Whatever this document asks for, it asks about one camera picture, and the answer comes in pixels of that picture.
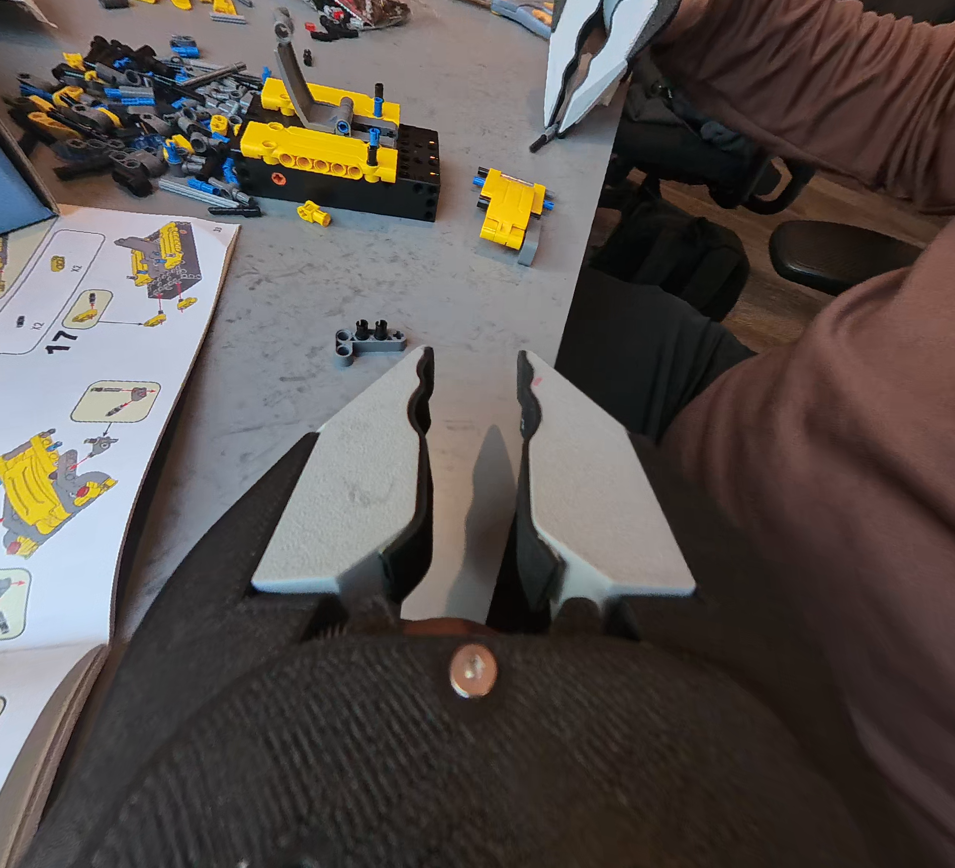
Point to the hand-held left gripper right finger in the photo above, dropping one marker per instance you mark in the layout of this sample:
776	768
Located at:
597	503

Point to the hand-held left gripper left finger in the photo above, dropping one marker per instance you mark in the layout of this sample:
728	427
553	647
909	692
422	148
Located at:
358	503

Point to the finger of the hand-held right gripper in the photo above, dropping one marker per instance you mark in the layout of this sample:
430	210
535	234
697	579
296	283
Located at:
567	40
620	40

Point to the yellow brick panel piece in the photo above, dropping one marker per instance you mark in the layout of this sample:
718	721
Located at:
512	209

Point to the yellow black brick vehicle model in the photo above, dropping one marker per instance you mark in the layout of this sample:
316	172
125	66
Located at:
336	152

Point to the grey desk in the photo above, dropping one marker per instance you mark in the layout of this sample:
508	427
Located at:
448	92

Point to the grey orange scissors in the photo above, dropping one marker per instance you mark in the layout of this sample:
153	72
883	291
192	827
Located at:
500	6

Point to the dark grey angled beam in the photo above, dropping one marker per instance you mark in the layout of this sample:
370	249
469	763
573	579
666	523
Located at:
370	343

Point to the black backpack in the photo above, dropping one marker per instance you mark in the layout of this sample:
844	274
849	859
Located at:
672	249

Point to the building instruction booklet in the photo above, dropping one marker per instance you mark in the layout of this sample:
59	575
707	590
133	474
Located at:
90	421

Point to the small yellow connector brick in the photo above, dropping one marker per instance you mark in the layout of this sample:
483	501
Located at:
314	213

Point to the pile of small bricks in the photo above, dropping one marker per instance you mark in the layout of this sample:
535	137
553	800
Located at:
120	115

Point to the blue cardboard box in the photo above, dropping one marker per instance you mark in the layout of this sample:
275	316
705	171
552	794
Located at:
23	182

